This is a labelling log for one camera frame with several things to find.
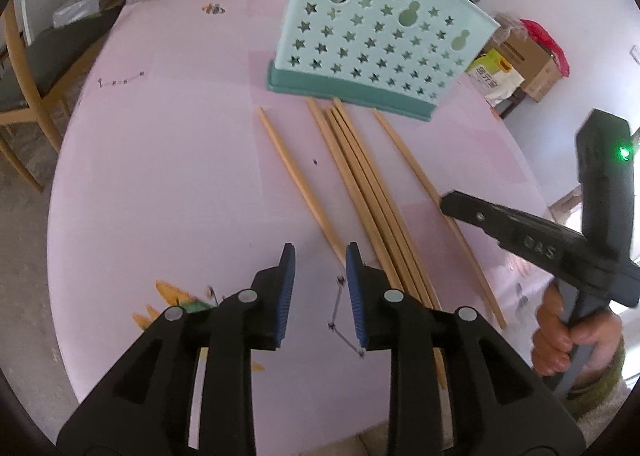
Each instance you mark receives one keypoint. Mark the teal star-holed utensil holder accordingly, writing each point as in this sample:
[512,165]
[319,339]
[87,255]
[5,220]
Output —
[325,83]

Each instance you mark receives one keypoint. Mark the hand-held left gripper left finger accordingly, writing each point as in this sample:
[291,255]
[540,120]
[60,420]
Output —
[286,296]

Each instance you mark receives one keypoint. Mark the bundle of wooden chopsticks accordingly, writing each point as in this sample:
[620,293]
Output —
[372,206]

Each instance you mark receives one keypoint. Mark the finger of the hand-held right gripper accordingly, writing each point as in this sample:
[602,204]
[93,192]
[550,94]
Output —
[465,208]

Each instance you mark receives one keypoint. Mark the person's right forearm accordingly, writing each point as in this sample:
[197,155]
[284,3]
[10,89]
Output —
[605,376]

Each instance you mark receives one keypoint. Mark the red bag on cardboard box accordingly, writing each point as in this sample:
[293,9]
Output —
[542,35]

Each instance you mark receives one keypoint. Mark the large cardboard box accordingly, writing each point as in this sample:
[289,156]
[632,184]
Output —
[530,63]

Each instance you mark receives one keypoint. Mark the yellow and white rice bag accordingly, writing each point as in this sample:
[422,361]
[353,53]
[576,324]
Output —
[492,75]

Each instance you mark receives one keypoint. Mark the plastic-wrapped white package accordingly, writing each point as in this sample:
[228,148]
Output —
[80,10]

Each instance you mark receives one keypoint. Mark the person's right hand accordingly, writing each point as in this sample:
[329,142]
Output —
[547,341]

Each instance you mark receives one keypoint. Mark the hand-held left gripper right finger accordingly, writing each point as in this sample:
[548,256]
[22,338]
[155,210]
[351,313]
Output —
[356,301]

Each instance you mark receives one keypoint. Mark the wooden chair with dark seat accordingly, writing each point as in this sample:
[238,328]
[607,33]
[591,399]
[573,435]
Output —
[45,55]

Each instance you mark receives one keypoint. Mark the dark wooden stool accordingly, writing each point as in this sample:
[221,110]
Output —
[510,108]

